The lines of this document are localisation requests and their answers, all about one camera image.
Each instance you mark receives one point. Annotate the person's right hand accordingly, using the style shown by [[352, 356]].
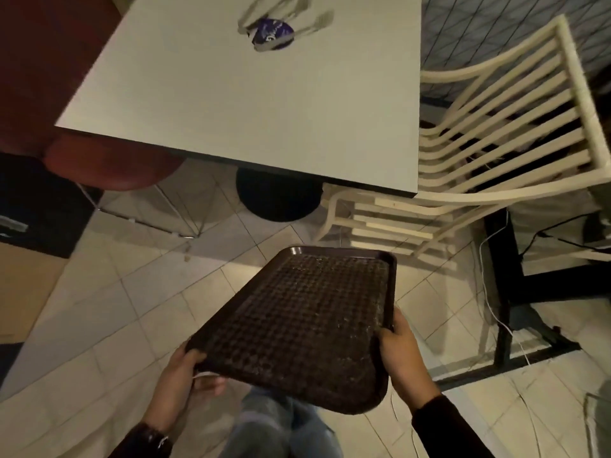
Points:
[[405, 367]]

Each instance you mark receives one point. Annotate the person's left hand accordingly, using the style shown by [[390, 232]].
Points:
[[174, 391]]

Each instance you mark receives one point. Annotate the dark brown plastic tray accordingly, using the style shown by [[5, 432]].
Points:
[[305, 329]]

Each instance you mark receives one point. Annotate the metal tongs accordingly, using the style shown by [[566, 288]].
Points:
[[248, 19], [320, 21]]

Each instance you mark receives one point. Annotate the person's left forearm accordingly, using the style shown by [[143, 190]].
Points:
[[129, 450]]

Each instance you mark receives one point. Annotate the person's right forearm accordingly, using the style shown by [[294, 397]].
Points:
[[448, 434]]

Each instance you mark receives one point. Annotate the person's legs in jeans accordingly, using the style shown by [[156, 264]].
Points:
[[277, 429]]

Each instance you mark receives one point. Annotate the round black table base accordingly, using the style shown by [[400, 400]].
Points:
[[279, 197]]

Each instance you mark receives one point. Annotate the cream slatted wooden chair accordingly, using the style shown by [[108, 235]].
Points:
[[525, 188]]

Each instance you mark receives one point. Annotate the low black floor cabinet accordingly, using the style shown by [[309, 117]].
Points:
[[38, 205]]

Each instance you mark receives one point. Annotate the red cushioned chair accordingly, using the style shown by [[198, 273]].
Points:
[[110, 166]]

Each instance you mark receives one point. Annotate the round purple sticker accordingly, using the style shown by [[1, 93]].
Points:
[[272, 32]]

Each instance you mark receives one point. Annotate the black metal frame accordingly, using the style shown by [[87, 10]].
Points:
[[503, 281]]

